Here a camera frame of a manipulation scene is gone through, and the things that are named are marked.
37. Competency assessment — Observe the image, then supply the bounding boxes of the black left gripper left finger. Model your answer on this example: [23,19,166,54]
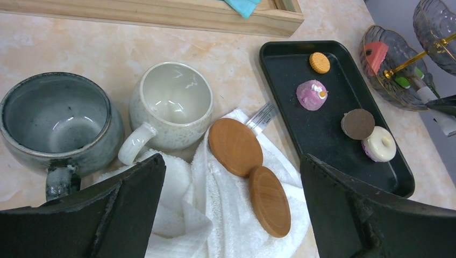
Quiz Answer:
[1,154,166,257]

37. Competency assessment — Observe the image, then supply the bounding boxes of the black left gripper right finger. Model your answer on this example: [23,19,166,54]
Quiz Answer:
[300,154,455,257]

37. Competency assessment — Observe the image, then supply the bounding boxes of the green cake slice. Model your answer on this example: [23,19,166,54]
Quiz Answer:
[395,67,424,89]

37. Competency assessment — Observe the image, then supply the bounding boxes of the metal tongs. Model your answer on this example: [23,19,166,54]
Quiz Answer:
[410,76,455,137]

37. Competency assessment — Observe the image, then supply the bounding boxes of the red cake slice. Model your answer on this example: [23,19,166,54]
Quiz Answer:
[364,41,389,76]

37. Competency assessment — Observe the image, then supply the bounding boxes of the white glazed donut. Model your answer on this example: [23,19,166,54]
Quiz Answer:
[361,126,396,162]

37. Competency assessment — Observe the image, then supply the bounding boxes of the lower wooden coaster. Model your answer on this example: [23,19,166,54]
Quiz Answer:
[248,166,291,238]

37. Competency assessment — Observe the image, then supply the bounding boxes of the wooden coaster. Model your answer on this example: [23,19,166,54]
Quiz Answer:
[248,166,291,238]
[208,118,263,177]

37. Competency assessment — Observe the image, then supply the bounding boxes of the white towel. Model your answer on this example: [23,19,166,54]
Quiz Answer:
[94,108,311,258]

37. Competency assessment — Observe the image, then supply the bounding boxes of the chocolate biscuit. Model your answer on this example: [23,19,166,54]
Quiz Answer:
[340,109,375,140]

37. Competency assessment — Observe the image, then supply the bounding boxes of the black baking tray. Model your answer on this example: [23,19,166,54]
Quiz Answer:
[259,40,415,198]

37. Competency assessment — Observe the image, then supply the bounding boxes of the grey-blue ceramic mug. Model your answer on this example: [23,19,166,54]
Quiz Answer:
[1,72,124,201]

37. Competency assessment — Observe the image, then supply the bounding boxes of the pink cupcake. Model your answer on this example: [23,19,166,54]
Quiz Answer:
[296,80,328,111]

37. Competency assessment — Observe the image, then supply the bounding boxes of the white speckled mug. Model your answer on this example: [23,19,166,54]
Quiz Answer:
[118,62,213,166]

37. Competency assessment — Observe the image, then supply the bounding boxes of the upper wooden coaster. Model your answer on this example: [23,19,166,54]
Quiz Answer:
[208,118,263,177]

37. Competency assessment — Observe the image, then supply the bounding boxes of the three-tier glass stand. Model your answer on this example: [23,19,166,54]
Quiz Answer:
[360,1,455,112]

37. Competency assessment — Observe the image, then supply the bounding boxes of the orange biscuit on tray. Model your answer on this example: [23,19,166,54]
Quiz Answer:
[309,52,331,74]

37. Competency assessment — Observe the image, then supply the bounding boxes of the wooden clothes rack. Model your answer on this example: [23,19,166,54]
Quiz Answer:
[1,0,304,38]

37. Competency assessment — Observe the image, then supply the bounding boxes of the teal cloth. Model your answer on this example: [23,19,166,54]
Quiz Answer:
[224,0,261,19]

